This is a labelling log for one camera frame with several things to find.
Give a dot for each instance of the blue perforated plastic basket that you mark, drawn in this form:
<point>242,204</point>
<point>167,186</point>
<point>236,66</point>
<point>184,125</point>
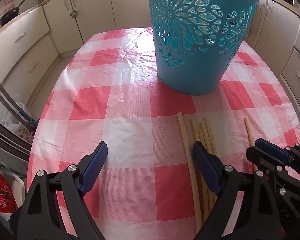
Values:
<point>196,40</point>

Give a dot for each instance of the red white checkered tablecloth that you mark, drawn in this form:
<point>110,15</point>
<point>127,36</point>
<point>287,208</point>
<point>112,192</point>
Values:
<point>110,92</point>

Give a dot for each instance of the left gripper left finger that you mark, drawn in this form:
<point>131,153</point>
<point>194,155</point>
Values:
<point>90,167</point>

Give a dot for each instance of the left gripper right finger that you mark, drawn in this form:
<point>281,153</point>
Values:
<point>211,168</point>

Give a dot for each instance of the black frying pan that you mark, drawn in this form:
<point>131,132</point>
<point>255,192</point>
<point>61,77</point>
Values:
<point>11,14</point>

